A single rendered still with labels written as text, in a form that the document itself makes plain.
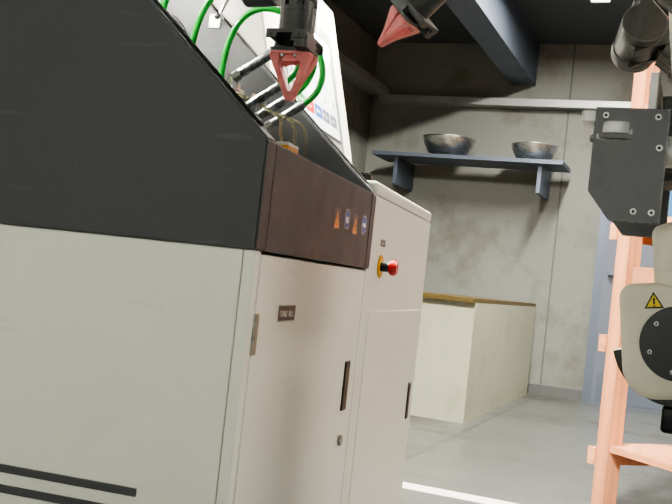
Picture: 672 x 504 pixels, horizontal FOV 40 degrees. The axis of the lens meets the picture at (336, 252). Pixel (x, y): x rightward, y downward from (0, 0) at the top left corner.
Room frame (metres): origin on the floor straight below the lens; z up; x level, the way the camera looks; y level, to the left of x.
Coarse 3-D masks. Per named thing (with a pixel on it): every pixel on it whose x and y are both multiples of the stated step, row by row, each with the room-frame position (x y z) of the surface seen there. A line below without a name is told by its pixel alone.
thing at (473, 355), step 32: (448, 320) 5.50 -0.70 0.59; (480, 320) 5.62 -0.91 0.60; (512, 320) 6.59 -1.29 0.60; (448, 352) 5.50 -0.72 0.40; (480, 352) 5.71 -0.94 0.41; (512, 352) 6.71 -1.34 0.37; (416, 384) 5.56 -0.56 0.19; (448, 384) 5.49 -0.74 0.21; (480, 384) 5.80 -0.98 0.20; (512, 384) 6.84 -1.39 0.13; (448, 416) 5.48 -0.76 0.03
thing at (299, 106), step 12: (252, 12) 1.95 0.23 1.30; (276, 12) 1.94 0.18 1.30; (240, 24) 1.96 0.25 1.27; (228, 36) 1.96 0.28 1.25; (228, 48) 1.96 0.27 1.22; (324, 60) 1.91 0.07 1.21; (324, 72) 1.91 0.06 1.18; (312, 96) 1.91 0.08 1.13; (288, 108) 1.92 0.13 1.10; (300, 108) 1.91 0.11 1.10; (276, 120) 1.92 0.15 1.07
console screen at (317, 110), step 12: (324, 36) 2.59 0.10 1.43; (324, 48) 2.57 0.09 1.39; (288, 72) 2.19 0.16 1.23; (288, 84) 2.19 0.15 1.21; (312, 84) 2.39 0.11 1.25; (324, 84) 2.51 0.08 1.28; (300, 96) 2.26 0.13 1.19; (324, 96) 2.49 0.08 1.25; (336, 96) 2.63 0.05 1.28; (312, 108) 2.36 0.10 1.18; (324, 108) 2.48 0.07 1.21; (336, 108) 2.61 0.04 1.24; (324, 120) 2.46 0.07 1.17; (336, 120) 2.59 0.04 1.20; (336, 132) 2.57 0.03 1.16; (336, 144) 2.55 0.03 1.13
